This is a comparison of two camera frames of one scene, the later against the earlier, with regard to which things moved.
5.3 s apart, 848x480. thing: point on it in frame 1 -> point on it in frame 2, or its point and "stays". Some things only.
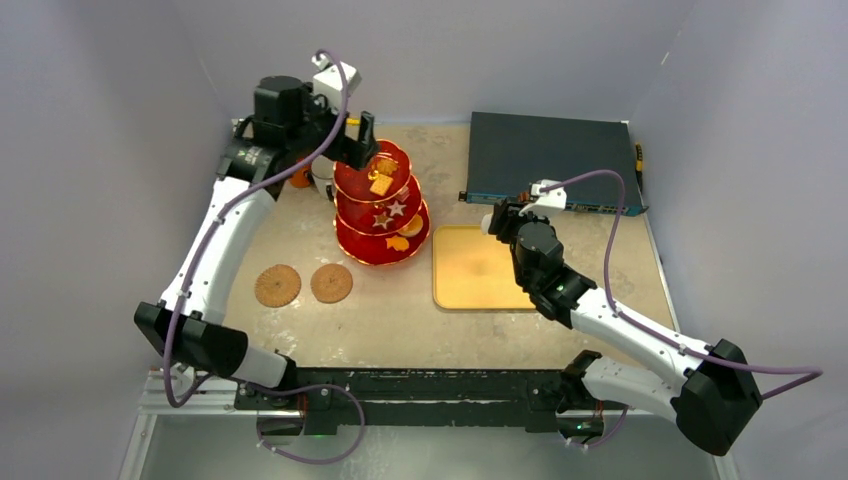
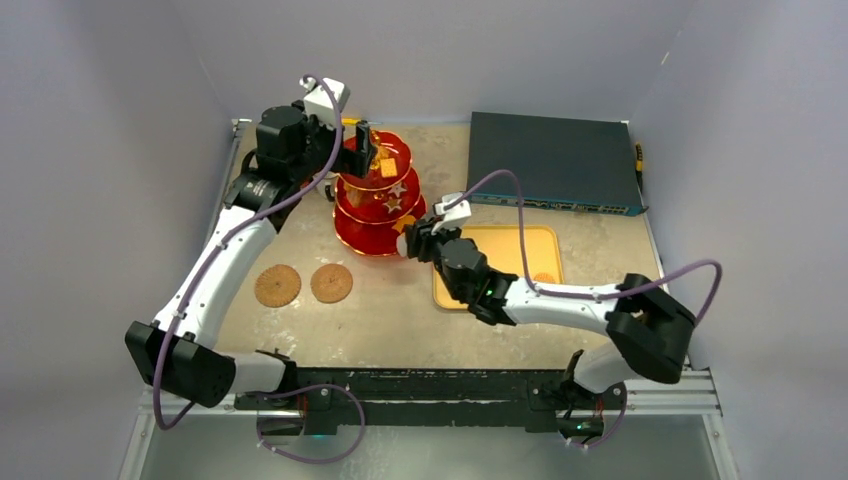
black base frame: x=538 y=399 stays
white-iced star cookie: x=396 y=208 -> x=397 y=189
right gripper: x=499 y=220 -> x=423 y=239
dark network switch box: x=587 y=163 stays
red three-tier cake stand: x=380 y=215 stays
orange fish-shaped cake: x=398 y=243 -> x=402 y=221
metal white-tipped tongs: x=485 y=223 -> x=402 y=244
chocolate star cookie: x=381 y=220 -> x=393 y=204
